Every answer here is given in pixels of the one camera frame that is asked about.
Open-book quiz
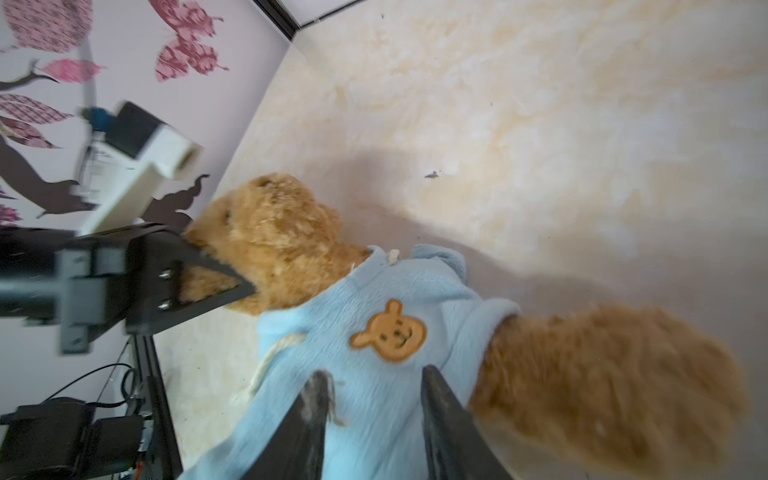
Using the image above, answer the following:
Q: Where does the brown teddy bear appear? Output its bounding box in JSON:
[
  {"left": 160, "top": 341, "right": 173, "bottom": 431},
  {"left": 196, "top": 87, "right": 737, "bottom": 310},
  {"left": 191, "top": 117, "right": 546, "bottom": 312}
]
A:
[{"left": 184, "top": 174, "right": 749, "bottom": 478}]

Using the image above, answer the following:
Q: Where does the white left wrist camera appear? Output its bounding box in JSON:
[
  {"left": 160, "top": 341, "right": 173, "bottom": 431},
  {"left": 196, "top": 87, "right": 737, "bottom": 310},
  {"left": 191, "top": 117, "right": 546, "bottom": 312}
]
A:
[{"left": 74, "top": 101, "right": 202, "bottom": 236}]

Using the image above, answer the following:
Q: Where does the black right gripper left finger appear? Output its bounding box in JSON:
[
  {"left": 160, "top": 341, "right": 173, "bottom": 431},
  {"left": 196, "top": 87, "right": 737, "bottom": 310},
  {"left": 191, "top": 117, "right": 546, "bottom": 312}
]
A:
[{"left": 243, "top": 371, "right": 332, "bottom": 480}]

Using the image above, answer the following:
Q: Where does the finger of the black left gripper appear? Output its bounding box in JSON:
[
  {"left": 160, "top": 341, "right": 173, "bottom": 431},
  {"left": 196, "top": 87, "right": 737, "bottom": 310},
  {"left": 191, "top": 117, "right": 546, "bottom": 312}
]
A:
[{"left": 125, "top": 231, "right": 256, "bottom": 336}]

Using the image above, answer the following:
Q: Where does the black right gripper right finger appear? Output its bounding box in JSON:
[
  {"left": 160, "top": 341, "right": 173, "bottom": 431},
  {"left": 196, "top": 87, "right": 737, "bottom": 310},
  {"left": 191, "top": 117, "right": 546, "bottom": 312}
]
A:
[{"left": 421, "top": 365, "right": 513, "bottom": 480}]

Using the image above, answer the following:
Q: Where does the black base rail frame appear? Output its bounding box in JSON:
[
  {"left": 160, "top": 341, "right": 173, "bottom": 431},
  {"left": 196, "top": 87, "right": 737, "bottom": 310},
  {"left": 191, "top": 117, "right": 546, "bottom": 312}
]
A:
[{"left": 129, "top": 335, "right": 183, "bottom": 480}]

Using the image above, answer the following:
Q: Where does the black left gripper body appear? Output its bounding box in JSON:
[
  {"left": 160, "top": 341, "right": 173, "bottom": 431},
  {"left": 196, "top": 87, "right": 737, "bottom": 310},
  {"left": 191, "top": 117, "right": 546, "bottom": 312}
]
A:
[{"left": 53, "top": 224, "right": 180, "bottom": 354}]

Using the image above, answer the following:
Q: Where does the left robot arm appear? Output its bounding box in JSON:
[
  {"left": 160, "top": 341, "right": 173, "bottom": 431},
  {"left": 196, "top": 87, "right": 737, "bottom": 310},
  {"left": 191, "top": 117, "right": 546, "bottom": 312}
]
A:
[{"left": 1, "top": 224, "right": 254, "bottom": 479}]

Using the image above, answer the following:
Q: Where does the light blue bear hoodie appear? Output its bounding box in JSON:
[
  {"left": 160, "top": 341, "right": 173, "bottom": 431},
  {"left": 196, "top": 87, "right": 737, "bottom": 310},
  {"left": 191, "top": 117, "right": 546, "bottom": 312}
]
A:
[{"left": 186, "top": 245, "right": 520, "bottom": 479}]

